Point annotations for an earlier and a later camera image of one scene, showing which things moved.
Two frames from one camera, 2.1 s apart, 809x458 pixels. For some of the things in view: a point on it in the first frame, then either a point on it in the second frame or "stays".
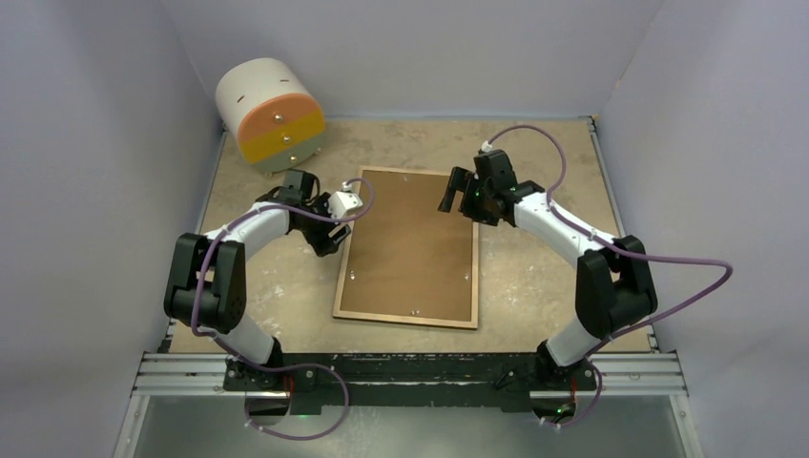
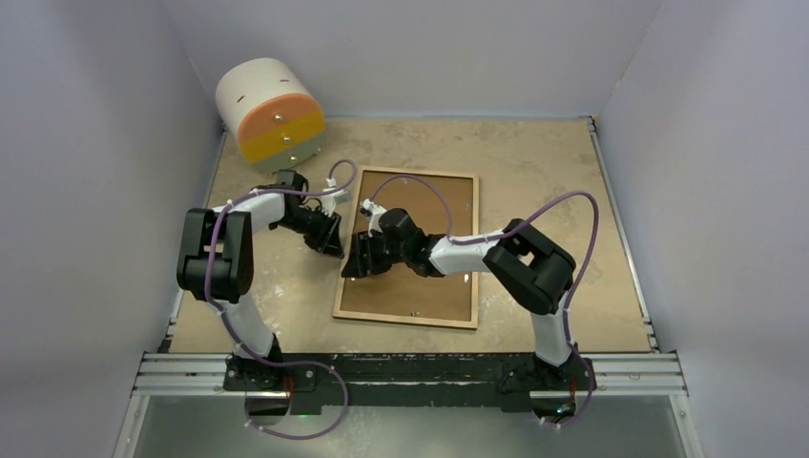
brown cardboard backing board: (406, 257) stays
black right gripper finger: (459, 181) -> (359, 263)
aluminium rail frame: (637, 375) stays
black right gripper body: (476, 204) -> (385, 255)
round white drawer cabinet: (269, 110) stays
